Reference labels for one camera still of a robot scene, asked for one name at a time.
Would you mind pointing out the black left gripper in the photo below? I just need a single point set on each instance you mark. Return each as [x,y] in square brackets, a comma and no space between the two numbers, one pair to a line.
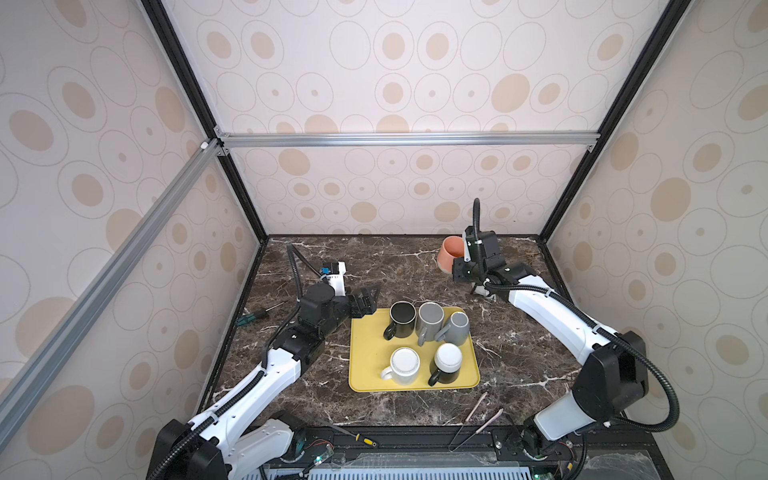
[367,305]

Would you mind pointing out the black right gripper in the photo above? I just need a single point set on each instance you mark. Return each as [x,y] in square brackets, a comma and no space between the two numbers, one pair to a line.
[458,275]

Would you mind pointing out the pink cream mug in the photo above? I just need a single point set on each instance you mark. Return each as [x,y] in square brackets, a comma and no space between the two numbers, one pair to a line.
[452,248]

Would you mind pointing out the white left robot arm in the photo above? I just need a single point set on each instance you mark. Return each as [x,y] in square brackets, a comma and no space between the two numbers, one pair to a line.
[214,444]

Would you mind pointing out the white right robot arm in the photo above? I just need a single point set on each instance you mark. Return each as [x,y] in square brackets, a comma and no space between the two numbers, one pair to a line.
[615,370]

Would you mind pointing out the tall grey mug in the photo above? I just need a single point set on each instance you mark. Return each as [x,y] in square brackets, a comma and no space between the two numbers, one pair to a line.
[429,322]

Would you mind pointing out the grey mug lying back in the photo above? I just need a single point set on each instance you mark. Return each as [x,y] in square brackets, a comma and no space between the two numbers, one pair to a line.
[456,329]

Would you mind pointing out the white mug front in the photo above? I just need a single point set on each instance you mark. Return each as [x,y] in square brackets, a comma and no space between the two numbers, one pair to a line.
[404,366]

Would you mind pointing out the black mug white bottom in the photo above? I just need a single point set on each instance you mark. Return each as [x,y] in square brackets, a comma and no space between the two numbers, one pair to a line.
[445,365]

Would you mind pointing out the yellow plastic tray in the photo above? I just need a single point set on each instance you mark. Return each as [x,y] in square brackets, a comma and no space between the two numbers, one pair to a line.
[370,354]

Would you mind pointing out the yellow black screwdriver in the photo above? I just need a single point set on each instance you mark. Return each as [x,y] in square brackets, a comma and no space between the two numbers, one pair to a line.
[358,437]

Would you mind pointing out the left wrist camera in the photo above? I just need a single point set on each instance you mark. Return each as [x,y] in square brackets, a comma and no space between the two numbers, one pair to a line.
[332,272]

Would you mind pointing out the green handled screwdriver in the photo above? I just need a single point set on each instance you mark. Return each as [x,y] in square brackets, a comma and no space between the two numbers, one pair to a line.
[256,315]

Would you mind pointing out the horizontal aluminium frame bar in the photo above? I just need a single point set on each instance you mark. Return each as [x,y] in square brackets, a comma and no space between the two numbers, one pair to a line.
[227,141]

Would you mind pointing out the left aluminium frame bar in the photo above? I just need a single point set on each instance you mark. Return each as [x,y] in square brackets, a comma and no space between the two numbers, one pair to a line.
[40,371]

